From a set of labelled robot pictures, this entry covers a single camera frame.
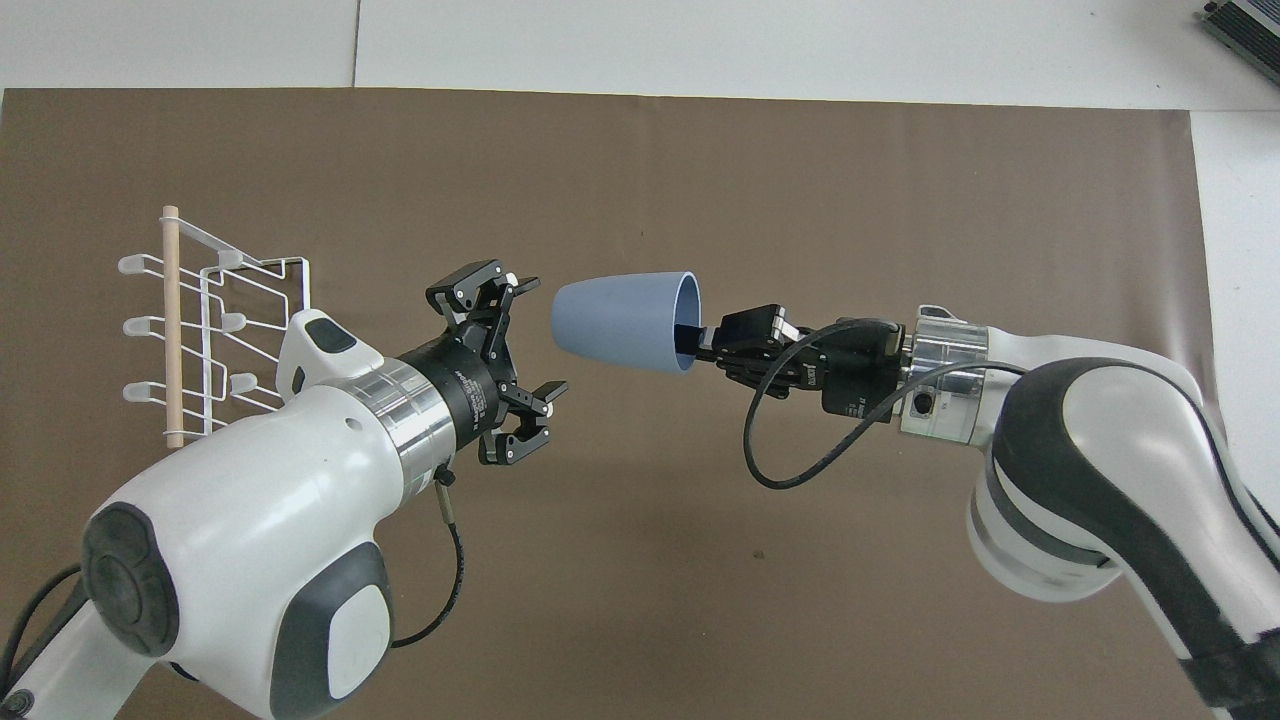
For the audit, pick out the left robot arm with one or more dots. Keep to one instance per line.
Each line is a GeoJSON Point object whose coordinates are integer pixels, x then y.
{"type": "Point", "coordinates": [250, 510]}

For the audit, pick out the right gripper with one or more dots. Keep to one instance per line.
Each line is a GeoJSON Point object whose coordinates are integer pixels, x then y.
{"type": "Point", "coordinates": [862, 375]}

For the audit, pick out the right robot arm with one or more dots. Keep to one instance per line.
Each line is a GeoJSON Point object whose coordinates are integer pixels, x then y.
{"type": "Point", "coordinates": [1100, 480]}

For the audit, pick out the blue-grey cup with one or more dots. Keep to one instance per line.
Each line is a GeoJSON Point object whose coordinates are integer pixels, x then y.
{"type": "Point", "coordinates": [620, 320]}

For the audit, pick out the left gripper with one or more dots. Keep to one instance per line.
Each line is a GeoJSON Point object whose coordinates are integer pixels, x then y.
{"type": "Point", "coordinates": [462, 395]}

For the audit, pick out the grey metal box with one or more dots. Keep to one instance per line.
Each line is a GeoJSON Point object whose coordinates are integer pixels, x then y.
{"type": "Point", "coordinates": [1245, 25]}

